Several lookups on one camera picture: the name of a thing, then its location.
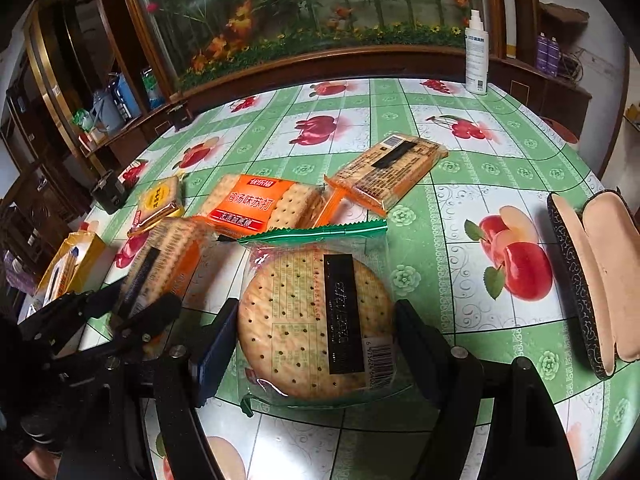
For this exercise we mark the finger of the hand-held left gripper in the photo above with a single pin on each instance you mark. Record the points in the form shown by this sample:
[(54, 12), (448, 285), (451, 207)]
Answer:
[(65, 310), (150, 317)]

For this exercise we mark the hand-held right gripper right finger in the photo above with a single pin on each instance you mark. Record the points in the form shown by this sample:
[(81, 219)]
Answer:
[(425, 355)]

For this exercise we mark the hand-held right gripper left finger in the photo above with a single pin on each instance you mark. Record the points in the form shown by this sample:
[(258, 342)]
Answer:
[(220, 340)]

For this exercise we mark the yellow cardboard box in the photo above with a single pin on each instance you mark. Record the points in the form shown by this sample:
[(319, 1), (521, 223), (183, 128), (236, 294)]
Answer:
[(70, 265)]

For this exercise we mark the orange cracker packet black label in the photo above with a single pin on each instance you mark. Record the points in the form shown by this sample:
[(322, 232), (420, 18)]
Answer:
[(170, 255), (390, 170)]

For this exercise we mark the round cracker packet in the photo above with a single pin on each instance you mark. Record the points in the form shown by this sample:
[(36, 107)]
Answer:
[(305, 325)]

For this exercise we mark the yellow label cracker packet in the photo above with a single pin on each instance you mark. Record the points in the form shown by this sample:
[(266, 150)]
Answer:
[(155, 202)]

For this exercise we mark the person's left forearm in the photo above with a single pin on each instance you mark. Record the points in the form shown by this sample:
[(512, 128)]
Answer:
[(20, 395)]

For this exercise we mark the small black device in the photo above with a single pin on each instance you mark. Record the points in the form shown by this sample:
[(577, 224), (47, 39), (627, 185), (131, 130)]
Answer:
[(107, 192), (180, 115)]

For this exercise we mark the orange cracker packet red logo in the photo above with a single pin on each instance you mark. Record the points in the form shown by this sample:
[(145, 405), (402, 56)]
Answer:
[(260, 205)]

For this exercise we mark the open glasses case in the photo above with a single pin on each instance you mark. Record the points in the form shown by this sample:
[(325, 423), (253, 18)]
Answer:
[(585, 285)]

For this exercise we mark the green plastic bag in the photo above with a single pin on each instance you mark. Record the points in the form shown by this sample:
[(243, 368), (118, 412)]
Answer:
[(82, 120)]

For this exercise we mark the blue thermos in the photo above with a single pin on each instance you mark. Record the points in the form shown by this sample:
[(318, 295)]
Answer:
[(127, 95)]

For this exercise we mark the round wooden stool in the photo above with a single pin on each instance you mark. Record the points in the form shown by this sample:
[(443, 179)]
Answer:
[(560, 131)]

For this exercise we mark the wooden display cabinet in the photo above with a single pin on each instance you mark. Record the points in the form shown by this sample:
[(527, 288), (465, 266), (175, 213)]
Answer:
[(350, 67)]

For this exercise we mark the white spray bottle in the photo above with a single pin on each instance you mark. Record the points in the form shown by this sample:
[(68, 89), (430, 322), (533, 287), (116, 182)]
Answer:
[(475, 55)]

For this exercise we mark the purple box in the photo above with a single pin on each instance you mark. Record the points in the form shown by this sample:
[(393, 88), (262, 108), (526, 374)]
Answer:
[(541, 52), (553, 55)]

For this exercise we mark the artificial flower display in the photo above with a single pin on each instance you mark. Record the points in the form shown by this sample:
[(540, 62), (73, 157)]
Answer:
[(310, 5)]

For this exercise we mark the white yellow-striped pole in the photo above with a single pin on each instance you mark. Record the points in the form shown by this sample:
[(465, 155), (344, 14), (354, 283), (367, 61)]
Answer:
[(507, 10)]

